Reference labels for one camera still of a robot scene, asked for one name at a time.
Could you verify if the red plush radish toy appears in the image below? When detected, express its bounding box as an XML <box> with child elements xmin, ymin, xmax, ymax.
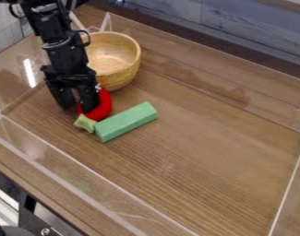
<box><xmin>73</xmin><ymin>88</ymin><xmax>114</xmax><ymax>135</ymax></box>

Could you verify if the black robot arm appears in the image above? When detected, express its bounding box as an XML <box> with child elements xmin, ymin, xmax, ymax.
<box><xmin>7</xmin><ymin>0</ymin><xmax>101</xmax><ymax>112</ymax></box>

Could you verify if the clear acrylic tray enclosure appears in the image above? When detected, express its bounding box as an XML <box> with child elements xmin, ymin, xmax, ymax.
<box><xmin>0</xmin><ymin>14</ymin><xmax>300</xmax><ymax>236</ymax></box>

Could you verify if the black metal table frame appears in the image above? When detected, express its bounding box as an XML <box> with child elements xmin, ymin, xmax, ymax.
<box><xmin>18</xmin><ymin>195</ymin><xmax>62</xmax><ymax>236</ymax></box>

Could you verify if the wooden bowl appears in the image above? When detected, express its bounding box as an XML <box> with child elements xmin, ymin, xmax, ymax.
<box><xmin>88</xmin><ymin>31</ymin><xmax>143</xmax><ymax>91</ymax></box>

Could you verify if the green rectangular block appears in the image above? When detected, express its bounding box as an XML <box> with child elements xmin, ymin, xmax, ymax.
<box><xmin>94</xmin><ymin>101</ymin><xmax>159</xmax><ymax>142</ymax></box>

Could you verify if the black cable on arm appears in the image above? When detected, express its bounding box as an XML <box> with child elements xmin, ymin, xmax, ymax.
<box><xmin>72</xmin><ymin>29</ymin><xmax>93</xmax><ymax>48</ymax></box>

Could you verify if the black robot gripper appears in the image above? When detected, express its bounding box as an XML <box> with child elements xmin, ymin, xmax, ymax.
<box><xmin>41</xmin><ymin>34</ymin><xmax>101</xmax><ymax>112</ymax></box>

